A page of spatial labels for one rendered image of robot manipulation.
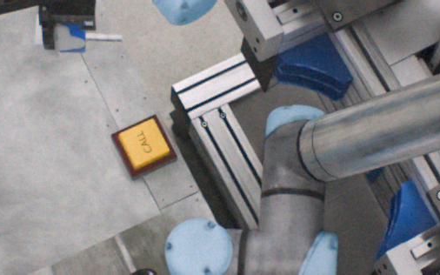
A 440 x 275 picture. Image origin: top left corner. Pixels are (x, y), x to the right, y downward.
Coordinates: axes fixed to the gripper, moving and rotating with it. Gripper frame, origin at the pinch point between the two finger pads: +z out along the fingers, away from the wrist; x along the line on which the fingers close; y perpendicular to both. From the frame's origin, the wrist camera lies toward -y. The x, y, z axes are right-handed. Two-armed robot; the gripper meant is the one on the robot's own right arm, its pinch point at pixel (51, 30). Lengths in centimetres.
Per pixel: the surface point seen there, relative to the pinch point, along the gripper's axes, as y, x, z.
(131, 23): 11, 43, 95
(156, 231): 16.6, -29.1, 6.0
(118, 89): 10.2, -3.6, 15.0
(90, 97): 5.7, -5.2, 15.0
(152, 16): 16, 45, 95
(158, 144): 16.7, -14.0, 11.3
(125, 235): 12.0, -29.8, 6.0
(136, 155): 13.3, -15.8, 11.3
